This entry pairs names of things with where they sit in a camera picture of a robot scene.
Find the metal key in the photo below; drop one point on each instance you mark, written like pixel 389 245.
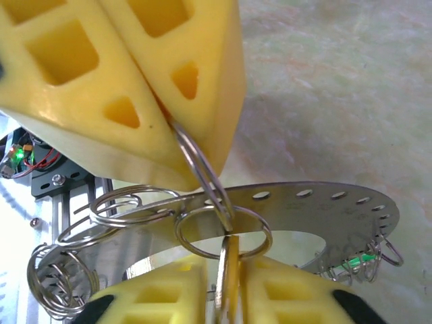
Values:
pixel 233 270

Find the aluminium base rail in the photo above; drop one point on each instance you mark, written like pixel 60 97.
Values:
pixel 20 236

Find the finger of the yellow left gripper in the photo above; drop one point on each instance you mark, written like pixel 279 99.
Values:
pixel 209 101
pixel 67 111

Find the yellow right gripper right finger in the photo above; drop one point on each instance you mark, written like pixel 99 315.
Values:
pixel 256 303

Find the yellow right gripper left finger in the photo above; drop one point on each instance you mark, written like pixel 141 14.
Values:
pixel 189 307

